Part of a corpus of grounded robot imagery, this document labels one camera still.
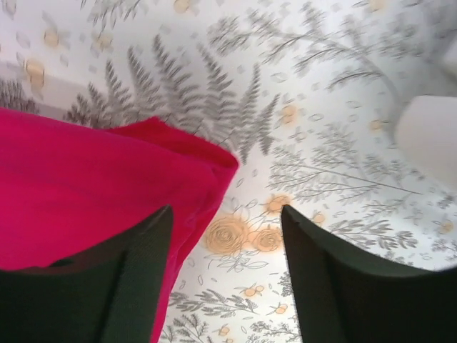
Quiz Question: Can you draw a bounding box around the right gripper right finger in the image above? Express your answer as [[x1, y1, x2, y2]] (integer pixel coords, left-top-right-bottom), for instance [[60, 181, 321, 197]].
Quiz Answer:
[[281, 205, 456, 342]]

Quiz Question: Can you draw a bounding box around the floral table mat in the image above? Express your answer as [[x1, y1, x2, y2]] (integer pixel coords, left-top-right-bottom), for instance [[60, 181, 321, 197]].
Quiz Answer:
[[1, 1, 456, 342]]

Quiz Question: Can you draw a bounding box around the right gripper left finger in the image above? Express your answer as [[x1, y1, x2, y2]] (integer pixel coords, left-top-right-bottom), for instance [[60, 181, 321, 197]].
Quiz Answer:
[[1, 206, 174, 343]]

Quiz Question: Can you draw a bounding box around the white laundry basket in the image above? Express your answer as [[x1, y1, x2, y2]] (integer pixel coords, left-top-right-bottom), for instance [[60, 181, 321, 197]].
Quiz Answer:
[[394, 35, 457, 182]]

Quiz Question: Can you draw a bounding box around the magenta t shirt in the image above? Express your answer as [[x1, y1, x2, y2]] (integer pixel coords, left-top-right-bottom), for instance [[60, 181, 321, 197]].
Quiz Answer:
[[1, 109, 238, 342]]

